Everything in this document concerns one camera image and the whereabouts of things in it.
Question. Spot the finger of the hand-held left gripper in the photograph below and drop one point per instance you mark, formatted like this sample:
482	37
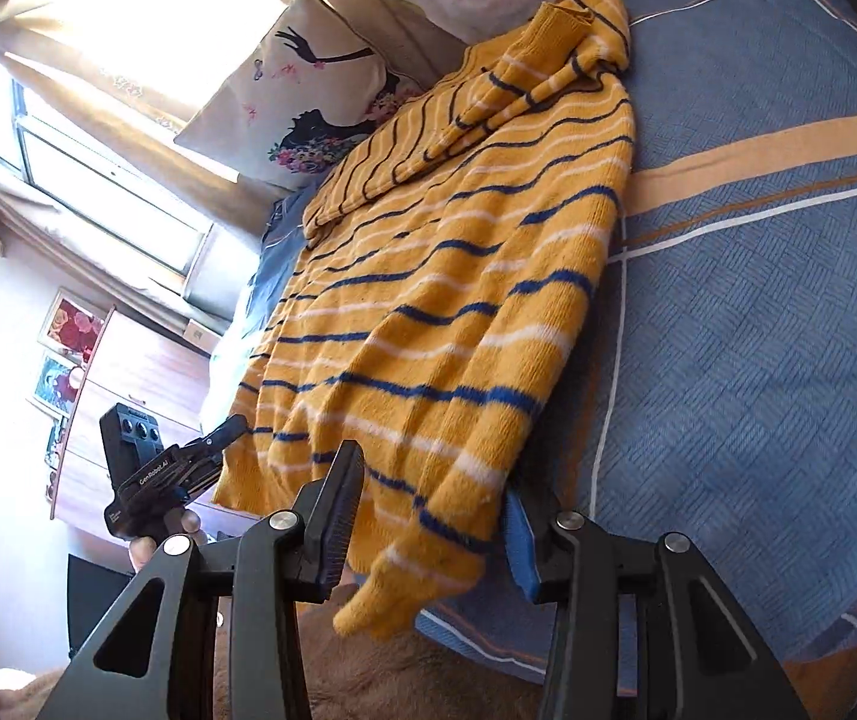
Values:
224	433

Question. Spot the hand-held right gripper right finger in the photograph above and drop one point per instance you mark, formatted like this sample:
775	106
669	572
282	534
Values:
522	547

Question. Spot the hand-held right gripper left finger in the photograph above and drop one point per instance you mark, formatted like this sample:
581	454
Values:
340	517

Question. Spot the yellow striped knit sweater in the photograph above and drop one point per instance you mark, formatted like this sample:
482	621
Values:
443	300

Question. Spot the person's left hand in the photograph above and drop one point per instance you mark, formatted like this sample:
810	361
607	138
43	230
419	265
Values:
173	532

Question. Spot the wooden cabinet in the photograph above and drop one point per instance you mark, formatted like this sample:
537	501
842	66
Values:
128	412

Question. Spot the blue framed picture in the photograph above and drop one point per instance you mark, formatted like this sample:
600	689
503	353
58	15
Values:
53	386

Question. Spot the black box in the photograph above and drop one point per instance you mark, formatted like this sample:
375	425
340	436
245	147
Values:
98	604

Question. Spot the red flower picture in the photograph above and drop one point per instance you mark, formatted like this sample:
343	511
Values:
72	326

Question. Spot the window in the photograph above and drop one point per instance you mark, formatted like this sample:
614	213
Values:
106	157

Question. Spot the blue patterned bed sheet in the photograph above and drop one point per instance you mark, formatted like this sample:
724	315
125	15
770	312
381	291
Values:
735	300

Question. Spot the cream pillow with dancer print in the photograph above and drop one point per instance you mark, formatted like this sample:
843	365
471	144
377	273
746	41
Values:
301	94

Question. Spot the beige curtain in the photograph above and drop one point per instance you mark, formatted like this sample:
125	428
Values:
173	67

